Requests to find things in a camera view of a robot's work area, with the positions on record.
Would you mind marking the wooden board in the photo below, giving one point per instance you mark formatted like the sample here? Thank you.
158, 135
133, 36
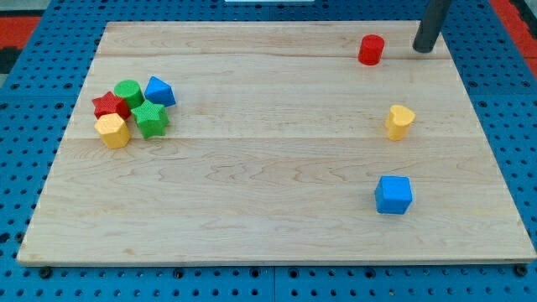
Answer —
272, 154

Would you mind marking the red star block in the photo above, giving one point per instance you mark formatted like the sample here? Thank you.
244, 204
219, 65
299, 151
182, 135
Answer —
109, 103

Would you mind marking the blue triangle block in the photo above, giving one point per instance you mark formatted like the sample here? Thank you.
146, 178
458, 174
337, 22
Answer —
159, 92

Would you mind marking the blue cube block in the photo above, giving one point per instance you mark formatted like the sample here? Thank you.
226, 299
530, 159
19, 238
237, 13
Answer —
393, 194

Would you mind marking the green star block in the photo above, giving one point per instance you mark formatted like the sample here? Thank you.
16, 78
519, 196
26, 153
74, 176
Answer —
151, 119

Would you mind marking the yellow heart block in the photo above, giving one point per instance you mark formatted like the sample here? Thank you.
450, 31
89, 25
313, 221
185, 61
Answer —
398, 122

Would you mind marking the yellow hexagon block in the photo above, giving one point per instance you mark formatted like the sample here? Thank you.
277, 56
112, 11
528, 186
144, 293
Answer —
113, 130

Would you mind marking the green cylinder block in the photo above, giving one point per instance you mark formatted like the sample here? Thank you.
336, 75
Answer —
130, 91

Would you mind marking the red cylinder block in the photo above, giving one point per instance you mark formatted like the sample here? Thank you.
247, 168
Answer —
371, 49

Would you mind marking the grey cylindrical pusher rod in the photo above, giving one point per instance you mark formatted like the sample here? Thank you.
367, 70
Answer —
430, 25

